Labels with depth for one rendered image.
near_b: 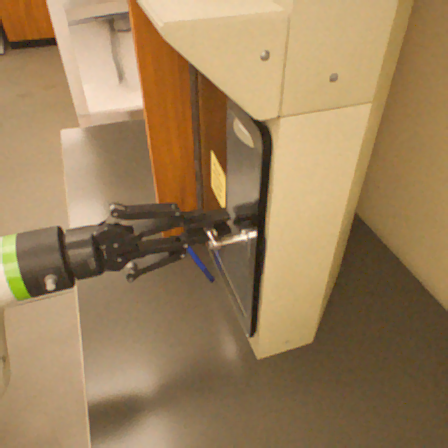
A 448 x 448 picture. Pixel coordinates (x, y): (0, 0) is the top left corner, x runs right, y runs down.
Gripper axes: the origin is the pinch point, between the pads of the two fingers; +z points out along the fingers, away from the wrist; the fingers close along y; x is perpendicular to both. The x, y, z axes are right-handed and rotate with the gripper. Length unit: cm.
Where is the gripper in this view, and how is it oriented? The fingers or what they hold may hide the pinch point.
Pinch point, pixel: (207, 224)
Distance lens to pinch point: 63.3
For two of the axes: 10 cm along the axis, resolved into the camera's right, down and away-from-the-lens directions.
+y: -0.5, -8.3, -5.6
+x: -3.2, -5.1, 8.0
